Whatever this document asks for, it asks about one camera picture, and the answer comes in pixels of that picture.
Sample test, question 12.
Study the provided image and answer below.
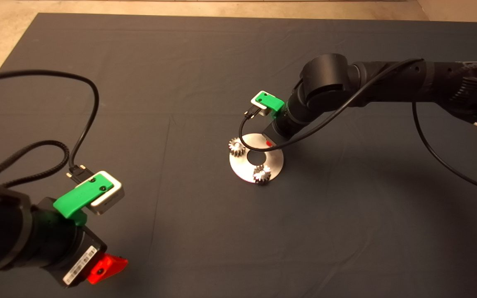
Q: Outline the right green camera mount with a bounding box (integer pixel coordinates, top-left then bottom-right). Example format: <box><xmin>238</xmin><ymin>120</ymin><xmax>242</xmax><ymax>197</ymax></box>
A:
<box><xmin>255</xmin><ymin>91</ymin><xmax>285</xmax><ymax>119</ymax></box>

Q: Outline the small steel planetary gear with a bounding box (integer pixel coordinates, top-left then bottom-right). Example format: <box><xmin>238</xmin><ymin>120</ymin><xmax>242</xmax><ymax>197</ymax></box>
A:
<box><xmin>253</xmin><ymin>164</ymin><xmax>272</xmax><ymax>186</ymax></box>
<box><xmin>228</xmin><ymin>138</ymin><xmax>247</xmax><ymax>157</ymax></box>

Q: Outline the right thin black cable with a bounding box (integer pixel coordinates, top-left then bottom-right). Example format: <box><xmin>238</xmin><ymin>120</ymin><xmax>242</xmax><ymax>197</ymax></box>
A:
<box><xmin>238</xmin><ymin>58</ymin><xmax>477</xmax><ymax>197</ymax></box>

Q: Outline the round metal carrier plate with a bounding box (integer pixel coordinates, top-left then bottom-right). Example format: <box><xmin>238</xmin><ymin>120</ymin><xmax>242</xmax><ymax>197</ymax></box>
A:
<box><xmin>229</xmin><ymin>133</ymin><xmax>284</xmax><ymax>184</ymax></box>

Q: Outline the left green camera mount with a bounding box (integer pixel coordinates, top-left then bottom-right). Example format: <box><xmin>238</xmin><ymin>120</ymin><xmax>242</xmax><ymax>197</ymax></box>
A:
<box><xmin>53</xmin><ymin>174</ymin><xmax>115</xmax><ymax>226</ymax></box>

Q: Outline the silver camera box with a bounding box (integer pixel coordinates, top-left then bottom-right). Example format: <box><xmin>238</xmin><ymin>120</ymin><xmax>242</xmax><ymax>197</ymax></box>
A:
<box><xmin>250</xmin><ymin>92</ymin><xmax>272</xmax><ymax>116</ymax></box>
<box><xmin>85</xmin><ymin>170</ymin><xmax>125</xmax><ymax>215</ymax></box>

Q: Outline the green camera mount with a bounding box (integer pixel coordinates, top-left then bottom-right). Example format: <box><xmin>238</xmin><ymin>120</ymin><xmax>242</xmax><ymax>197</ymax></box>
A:
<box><xmin>255</xmin><ymin>91</ymin><xmax>285</xmax><ymax>119</ymax></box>
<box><xmin>53</xmin><ymin>174</ymin><xmax>115</xmax><ymax>226</ymax></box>

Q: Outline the left thin black cable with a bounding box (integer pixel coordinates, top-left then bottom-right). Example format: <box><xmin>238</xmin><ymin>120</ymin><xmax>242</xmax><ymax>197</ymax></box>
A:
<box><xmin>0</xmin><ymin>69</ymin><xmax>100</xmax><ymax>179</ymax></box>

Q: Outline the right silver camera box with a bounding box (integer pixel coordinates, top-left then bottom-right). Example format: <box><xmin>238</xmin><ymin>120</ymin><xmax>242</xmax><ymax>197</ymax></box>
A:
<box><xmin>250</xmin><ymin>92</ymin><xmax>272</xmax><ymax>116</ymax></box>

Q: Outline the dark grey table cloth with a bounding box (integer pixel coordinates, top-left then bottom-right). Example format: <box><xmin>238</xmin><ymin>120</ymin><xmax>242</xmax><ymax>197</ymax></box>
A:
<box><xmin>0</xmin><ymin>14</ymin><xmax>477</xmax><ymax>298</ymax></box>

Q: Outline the thin black cable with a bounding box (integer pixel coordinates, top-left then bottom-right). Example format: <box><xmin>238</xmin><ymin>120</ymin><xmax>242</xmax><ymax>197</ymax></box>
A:
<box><xmin>238</xmin><ymin>58</ymin><xmax>477</xmax><ymax>197</ymax></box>
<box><xmin>0</xmin><ymin>69</ymin><xmax>100</xmax><ymax>179</ymax></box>

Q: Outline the left silver camera box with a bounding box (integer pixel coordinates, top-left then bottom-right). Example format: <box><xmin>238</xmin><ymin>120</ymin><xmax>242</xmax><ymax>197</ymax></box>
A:
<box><xmin>85</xmin><ymin>170</ymin><xmax>125</xmax><ymax>215</ymax></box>

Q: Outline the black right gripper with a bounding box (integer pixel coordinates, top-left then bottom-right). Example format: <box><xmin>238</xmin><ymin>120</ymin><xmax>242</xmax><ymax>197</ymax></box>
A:
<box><xmin>262</xmin><ymin>108</ymin><xmax>307</xmax><ymax>147</ymax></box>

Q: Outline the left braided black cable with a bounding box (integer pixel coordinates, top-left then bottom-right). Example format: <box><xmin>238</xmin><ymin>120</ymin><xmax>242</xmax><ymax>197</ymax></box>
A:
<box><xmin>0</xmin><ymin>140</ymin><xmax>70</xmax><ymax>187</ymax></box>

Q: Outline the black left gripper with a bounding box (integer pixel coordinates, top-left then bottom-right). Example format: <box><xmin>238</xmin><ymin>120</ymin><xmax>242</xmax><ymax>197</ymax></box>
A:
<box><xmin>29</xmin><ymin>197</ymin><xmax>129</xmax><ymax>287</ymax></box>

